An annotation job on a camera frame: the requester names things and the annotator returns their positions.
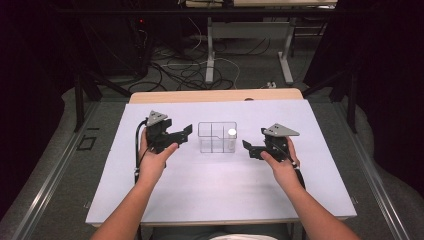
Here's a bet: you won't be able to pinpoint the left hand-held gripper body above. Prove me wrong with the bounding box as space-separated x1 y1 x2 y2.
146 110 178 155

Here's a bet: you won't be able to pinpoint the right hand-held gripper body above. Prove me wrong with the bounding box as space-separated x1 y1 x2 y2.
261 123 300 164

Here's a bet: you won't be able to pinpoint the small white-capped bottle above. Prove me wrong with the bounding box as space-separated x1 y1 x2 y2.
227 128 238 152

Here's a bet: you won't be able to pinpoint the clear plastic organizer box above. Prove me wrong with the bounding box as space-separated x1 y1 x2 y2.
197 121 239 155

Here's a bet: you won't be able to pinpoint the person's right hand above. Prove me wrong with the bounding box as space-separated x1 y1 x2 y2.
260 136 301 192

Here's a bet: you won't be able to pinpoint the person's left hand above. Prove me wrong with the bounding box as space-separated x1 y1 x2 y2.
137 128 180 188

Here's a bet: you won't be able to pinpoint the white table mat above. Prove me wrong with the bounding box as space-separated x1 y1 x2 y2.
85 98 358 225

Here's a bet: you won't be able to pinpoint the person's clothing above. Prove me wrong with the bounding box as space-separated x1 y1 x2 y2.
149 225 292 240

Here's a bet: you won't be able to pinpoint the black metal stand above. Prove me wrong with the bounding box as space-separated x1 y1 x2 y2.
73 70 133 133
301 65 360 135

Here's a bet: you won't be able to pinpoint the black horizontal bar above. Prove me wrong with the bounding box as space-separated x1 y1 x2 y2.
55 7 338 16

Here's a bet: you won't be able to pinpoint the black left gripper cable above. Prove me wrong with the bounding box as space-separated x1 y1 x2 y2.
133 119 150 185

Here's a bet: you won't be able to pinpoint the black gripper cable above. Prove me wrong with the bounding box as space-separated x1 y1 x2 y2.
275 144 307 191
133 119 150 185

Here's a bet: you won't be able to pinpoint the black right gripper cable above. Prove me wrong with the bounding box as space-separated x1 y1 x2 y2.
275 144 307 191

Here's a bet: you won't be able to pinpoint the tangle of black floor cables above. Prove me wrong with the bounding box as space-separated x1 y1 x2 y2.
127 39 242 93

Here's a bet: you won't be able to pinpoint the black floor frame plate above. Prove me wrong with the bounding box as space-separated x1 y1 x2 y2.
76 135 98 152

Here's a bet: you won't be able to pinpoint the white floor cable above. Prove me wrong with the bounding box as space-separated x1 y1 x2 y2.
186 15 242 90

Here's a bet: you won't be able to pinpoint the white metal desk frame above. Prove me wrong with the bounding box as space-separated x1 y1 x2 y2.
184 0 338 86

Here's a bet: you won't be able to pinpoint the aluminium floor rail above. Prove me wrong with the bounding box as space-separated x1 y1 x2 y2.
332 99 403 240
9 99 102 240

